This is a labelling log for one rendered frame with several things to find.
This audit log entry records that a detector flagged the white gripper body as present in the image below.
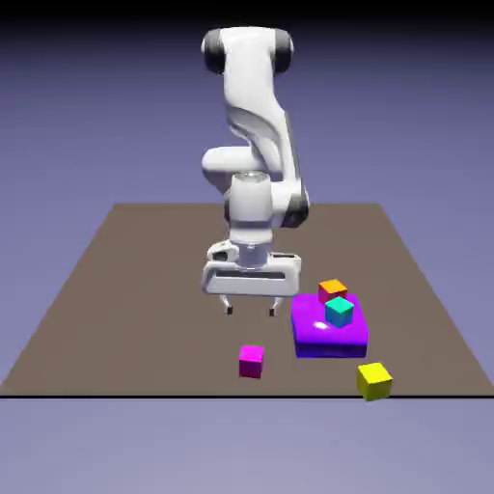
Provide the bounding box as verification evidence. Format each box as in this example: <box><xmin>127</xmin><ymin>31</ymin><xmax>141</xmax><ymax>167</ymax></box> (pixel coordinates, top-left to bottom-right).
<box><xmin>200</xmin><ymin>252</ymin><xmax>303</xmax><ymax>298</ymax></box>

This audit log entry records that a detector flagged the small orange cube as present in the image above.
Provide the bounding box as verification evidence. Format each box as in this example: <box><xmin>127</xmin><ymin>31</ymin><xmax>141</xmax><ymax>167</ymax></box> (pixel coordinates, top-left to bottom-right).
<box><xmin>317</xmin><ymin>278</ymin><xmax>348</xmax><ymax>306</ymax></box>

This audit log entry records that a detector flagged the small magenta cube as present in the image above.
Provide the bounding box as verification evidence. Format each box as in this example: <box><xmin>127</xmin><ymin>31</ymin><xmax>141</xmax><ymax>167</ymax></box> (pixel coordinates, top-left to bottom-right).
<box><xmin>237</xmin><ymin>344</ymin><xmax>266</xmax><ymax>380</ymax></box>

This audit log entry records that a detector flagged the small teal cube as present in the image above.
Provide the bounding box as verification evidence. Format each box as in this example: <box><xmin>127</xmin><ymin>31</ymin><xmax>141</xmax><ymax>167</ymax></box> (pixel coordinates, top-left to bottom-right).
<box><xmin>324</xmin><ymin>295</ymin><xmax>355</xmax><ymax>330</ymax></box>

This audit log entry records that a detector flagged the small yellow cube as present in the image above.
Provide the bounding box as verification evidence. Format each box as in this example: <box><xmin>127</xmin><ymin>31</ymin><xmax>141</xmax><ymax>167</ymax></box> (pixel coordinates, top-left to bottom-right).
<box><xmin>355</xmin><ymin>361</ymin><xmax>395</xmax><ymax>403</ymax></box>

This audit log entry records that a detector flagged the large purple box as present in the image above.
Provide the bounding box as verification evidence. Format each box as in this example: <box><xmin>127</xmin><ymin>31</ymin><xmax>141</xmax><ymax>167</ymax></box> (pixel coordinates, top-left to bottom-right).
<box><xmin>289</xmin><ymin>292</ymin><xmax>371</xmax><ymax>359</ymax></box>

